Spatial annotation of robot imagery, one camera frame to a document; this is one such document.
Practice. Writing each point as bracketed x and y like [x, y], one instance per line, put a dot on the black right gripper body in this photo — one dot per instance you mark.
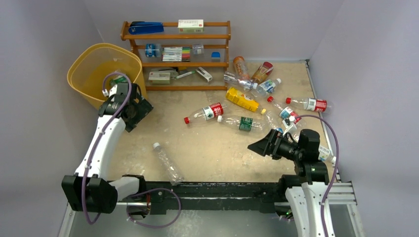
[274, 145]

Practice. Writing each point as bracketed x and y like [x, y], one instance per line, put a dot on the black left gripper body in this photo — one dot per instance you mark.
[138, 98]

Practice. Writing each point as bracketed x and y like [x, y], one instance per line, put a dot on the dark green label bottle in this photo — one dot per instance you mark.
[244, 124]

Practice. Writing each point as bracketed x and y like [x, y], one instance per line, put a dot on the green white label bottle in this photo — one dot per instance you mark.
[116, 78]

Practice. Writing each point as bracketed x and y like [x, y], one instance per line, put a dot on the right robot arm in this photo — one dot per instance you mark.
[307, 190]

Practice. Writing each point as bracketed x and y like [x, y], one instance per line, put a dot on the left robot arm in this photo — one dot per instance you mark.
[88, 189]

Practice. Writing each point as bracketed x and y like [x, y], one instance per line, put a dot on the yellow plastic bin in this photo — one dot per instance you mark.
[88, 72]

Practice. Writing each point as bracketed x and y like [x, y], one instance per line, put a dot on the red landscape label bottle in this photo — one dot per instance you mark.
[285, 111]

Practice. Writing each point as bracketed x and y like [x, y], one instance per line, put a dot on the blue label clear bottle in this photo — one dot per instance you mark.
[325, 154]

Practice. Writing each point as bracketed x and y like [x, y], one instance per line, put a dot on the blue green label white-cap bottle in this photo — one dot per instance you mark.
[266, 88]

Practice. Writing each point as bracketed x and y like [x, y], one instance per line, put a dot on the yellow juice bottle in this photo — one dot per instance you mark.
[242, 100]

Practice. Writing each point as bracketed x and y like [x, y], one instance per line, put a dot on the blue tape dispenser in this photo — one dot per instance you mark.
[153, 50]

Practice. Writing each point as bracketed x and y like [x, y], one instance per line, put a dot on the clear bottle white logo cap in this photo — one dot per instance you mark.
[236, 80]

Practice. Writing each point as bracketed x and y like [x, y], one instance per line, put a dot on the wooden shelf rack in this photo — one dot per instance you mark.
[212, 31]

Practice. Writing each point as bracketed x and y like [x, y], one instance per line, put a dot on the red gold label bottle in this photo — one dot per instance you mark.
[262, 73]

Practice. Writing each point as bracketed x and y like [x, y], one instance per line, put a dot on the marker pen set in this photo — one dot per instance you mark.
[176, 54]

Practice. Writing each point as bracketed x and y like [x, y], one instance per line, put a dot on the blue stapler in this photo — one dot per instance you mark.
[142, 27]

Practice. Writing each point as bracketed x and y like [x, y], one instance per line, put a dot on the orange label bottle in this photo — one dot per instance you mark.
[240, 67]

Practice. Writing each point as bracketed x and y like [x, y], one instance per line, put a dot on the white stapler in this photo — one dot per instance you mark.
[204, 73]

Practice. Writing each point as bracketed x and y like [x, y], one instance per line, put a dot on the white red box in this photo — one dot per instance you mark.
[190, 26]

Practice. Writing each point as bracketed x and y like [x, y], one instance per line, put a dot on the blue eraser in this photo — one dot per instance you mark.
[215, 56]

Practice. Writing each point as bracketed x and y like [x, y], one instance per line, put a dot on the red label bottle by wall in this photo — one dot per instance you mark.
[310, 104]

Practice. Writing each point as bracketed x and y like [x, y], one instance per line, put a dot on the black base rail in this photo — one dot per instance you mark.
[265, 197]

